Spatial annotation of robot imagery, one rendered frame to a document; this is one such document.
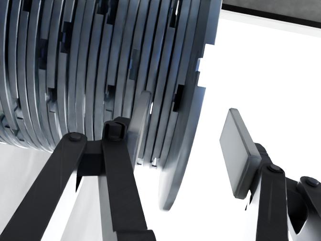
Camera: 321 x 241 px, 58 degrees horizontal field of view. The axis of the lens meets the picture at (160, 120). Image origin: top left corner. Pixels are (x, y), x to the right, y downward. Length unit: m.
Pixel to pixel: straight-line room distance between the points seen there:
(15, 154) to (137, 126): 0.43
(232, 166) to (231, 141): 0.02
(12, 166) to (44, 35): 0.35
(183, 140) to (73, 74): 0.12
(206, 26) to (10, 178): 0.47
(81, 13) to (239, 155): 0.17
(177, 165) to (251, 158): 0.06
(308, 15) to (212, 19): 4.18
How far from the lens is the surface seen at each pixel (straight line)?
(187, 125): 0.19
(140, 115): 0.17
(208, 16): 0.20
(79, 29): 0.26
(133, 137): 0.15
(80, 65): 0.26
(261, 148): 0.19
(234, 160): 0.19
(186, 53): 0.25
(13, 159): 0.57
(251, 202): 0.17
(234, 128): 0.20
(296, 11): 4.31
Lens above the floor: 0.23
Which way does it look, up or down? 1 degrees up
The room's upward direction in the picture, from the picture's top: 100 degrees clockwise
